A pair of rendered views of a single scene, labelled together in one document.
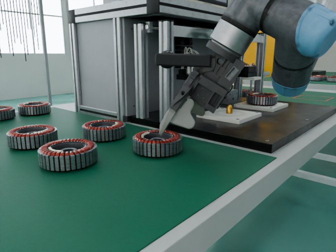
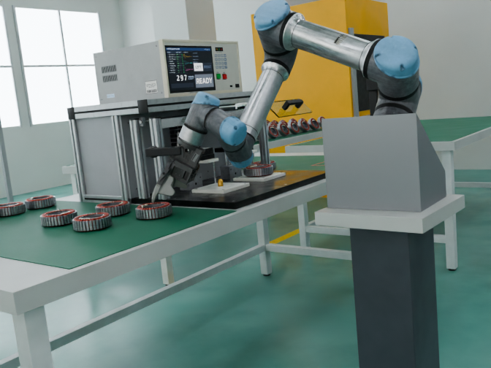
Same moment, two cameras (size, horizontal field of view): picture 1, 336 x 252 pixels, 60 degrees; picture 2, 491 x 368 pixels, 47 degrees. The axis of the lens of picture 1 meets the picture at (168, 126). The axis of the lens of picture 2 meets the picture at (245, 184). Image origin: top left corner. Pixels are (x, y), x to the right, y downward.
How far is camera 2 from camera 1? 1.14 m
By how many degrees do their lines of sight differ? 6
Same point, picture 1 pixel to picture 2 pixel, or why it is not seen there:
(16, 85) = not seen: outside the picture
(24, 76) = not seen: outside the picture
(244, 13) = (194, 122)
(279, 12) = (211, 122)
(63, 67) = (19, 150)
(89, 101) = (93, 190)
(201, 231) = (171, 241)
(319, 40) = (230, 137)
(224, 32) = (185, 133)
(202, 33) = not seen: hidden behind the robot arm
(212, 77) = (183, 161)
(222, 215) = (185, 236)
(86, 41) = (87, 134)
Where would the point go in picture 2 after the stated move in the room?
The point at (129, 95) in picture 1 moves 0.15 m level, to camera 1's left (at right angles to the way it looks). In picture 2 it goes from (131, 179) to (89, 184)
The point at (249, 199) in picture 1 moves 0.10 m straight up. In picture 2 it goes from (207, 232) to (203, 197)
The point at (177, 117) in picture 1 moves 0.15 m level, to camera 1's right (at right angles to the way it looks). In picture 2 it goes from (162, 189) to (212, 184)
